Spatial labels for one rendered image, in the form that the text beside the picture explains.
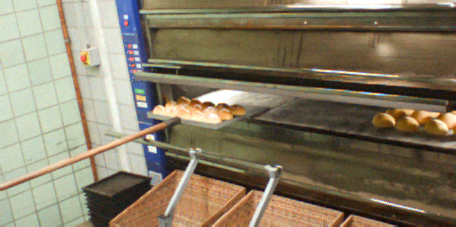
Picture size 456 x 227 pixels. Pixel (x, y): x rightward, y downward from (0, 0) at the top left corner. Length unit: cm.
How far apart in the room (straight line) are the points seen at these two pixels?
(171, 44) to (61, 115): 117
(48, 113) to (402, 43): 249
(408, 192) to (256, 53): 90
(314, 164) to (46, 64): 199
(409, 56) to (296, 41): 56
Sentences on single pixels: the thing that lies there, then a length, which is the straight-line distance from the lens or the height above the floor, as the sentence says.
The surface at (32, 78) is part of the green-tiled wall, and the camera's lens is 430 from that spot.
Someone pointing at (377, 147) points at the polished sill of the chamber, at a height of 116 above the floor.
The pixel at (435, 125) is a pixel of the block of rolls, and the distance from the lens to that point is 275.
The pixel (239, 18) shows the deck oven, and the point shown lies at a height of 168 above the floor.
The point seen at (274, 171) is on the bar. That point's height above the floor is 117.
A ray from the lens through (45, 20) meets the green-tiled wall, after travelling 433.
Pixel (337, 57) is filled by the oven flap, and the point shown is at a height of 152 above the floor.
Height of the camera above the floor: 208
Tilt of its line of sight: 14 degrees down
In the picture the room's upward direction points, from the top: 9 degrees counter-clockwise
